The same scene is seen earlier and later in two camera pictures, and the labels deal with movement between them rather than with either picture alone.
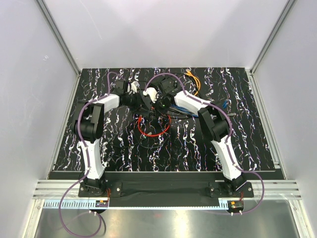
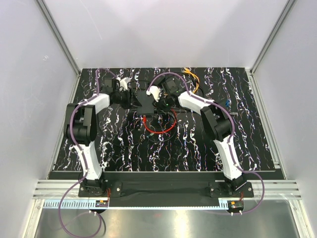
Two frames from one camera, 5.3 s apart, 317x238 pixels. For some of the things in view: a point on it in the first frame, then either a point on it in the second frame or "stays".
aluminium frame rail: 274,190 stays
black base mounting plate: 165,185 stays
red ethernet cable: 139,120 to 148,129
